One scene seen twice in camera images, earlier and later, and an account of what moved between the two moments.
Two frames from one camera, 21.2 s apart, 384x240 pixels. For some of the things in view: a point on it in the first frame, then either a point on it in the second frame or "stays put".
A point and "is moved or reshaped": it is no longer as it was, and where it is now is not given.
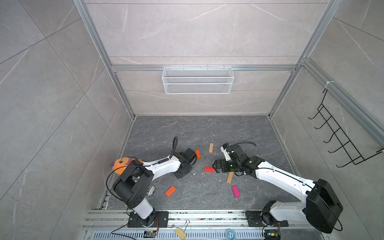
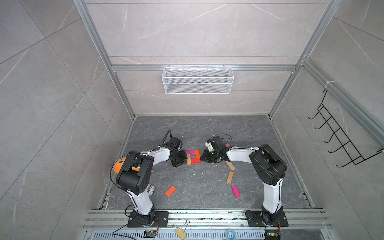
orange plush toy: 119,165 stays put
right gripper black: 218,166 to 206,156
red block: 207,168 is moved or reshaped
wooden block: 230,177 stays put
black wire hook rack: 336,131 stays put
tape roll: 231,235 stays put
